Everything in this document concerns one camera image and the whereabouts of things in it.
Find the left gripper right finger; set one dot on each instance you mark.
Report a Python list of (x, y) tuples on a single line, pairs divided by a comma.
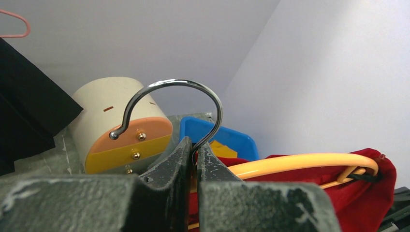
[(228, 204)]

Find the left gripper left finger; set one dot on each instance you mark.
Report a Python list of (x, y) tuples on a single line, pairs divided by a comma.
[(156, 201)]

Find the orange hanger with red skirt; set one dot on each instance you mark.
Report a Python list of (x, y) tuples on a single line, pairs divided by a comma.
[(355, 165)]

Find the yellow skirt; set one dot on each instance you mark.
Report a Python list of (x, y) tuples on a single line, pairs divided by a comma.
[(221, 150)]

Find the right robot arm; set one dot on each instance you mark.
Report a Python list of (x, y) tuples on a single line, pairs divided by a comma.
[(397, 218)]

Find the blue plastic bin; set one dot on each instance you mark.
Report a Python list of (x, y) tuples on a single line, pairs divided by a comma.
[(241, 143)]

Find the round cream drawer box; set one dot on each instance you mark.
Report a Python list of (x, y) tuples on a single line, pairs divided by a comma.
[(104, 101)]

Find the black garment on rack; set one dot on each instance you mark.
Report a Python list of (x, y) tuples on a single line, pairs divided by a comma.
[(33, 109)]

